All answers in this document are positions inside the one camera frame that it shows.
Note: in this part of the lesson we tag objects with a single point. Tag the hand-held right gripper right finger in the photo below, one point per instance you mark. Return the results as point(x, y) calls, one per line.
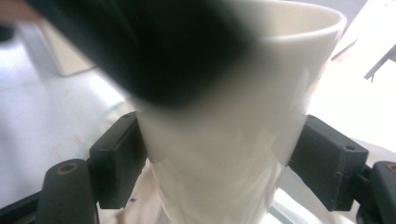
point(330, 165)

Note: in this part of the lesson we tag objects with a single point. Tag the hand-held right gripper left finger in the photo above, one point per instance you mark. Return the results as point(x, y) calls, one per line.
point(116, 161)

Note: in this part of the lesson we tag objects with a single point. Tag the white plastic bin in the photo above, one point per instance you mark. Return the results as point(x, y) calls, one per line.
point(68, 59)

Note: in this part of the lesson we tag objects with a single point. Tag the white cup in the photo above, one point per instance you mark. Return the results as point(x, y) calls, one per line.
point(249, 109)

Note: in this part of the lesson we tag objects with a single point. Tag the white tote bag coloured patches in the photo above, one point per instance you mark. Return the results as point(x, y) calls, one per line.
point(214, 199)

